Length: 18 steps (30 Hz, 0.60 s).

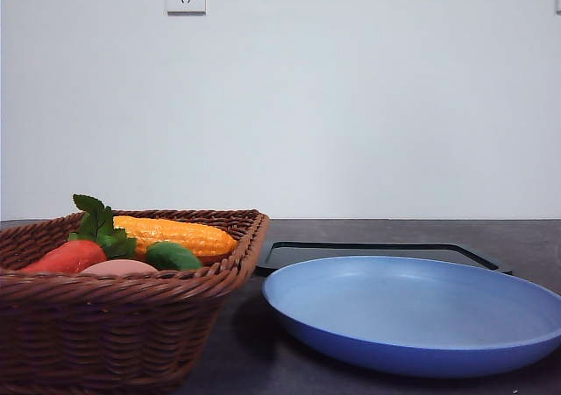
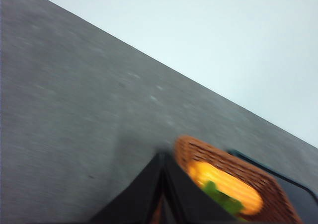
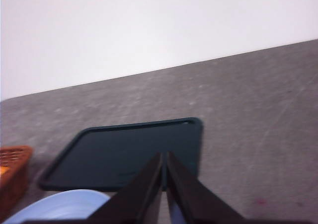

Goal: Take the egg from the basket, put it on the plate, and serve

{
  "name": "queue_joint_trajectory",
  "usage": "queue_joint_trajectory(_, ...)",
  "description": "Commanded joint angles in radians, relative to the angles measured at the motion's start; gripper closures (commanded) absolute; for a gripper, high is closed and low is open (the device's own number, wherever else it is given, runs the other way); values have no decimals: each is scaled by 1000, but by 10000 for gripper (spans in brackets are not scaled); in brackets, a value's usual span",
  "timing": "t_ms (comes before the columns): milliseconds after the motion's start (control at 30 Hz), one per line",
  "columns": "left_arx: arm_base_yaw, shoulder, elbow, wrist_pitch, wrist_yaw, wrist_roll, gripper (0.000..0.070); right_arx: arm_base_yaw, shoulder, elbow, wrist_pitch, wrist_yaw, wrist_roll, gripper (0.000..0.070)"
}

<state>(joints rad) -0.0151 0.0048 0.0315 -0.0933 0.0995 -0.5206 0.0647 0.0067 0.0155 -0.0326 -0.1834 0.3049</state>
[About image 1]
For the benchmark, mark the brown egg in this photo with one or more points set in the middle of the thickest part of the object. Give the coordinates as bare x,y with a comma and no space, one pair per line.
118,267

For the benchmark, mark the blue round plate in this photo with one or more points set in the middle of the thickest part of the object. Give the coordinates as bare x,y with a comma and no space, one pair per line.
415,316

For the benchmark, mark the brown wicker basket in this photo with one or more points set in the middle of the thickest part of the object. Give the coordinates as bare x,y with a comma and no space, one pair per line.
111,333

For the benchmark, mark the black rectangular tray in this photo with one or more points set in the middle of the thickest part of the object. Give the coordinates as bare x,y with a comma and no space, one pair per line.
286,255

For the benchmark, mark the green toy chili pepper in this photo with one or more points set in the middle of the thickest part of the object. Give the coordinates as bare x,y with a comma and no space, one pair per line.
172,256

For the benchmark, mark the orange toy corn cob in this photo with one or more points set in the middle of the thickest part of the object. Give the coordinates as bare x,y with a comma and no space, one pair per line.
145,233

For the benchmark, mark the red toy carrot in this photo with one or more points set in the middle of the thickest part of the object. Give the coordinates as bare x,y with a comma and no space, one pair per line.
67,257

